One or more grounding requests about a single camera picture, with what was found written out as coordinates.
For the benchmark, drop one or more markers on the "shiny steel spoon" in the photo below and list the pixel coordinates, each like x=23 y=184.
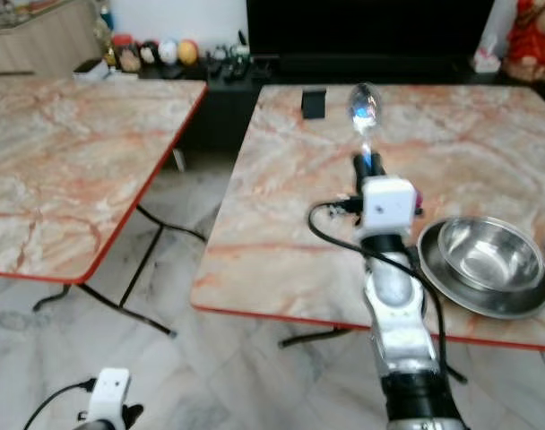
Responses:
x=365 y=106

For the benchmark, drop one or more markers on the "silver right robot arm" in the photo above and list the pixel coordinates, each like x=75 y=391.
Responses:
x=402 y=331

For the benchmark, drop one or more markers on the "marble top folding table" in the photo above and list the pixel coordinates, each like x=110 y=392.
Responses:
x=75 y=161
x=290 y=206

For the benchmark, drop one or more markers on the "small black box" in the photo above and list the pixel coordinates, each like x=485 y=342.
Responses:
x=314 y=103

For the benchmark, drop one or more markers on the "stainless steel plate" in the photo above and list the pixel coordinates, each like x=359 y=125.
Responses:
x=452 y=291

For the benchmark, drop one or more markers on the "large black television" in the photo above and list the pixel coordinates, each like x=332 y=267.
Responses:
x=367 y=27

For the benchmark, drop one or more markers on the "stainless steel bowl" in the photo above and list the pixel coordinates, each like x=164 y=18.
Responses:
x=488 y=253

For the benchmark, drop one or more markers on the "small white pink ornament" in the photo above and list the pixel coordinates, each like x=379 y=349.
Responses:
x=486 y=61

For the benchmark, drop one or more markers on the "small dark figurine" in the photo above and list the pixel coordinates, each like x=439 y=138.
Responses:
x=238 y=52

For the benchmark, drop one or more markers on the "red and gold statue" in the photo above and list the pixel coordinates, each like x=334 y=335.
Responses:
x=534 y=40

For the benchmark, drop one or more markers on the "yellow egg ornament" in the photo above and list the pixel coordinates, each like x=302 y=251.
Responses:
x=188 y=52

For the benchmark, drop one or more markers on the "white egg ornament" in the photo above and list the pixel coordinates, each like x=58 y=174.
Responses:
x=168 y=52

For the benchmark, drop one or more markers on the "dark egg ornament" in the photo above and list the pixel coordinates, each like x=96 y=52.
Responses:
x=150 y=53

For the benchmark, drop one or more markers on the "red lidded jar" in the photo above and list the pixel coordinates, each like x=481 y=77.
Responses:
x=127 y=54

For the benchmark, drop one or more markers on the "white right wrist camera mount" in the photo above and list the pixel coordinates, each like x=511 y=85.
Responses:
x=387 y=202

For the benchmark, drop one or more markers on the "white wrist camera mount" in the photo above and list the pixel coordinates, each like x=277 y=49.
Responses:
x=387 y=202
x=108 y=392

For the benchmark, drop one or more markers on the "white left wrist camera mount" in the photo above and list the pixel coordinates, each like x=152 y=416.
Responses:
x=108 y=392

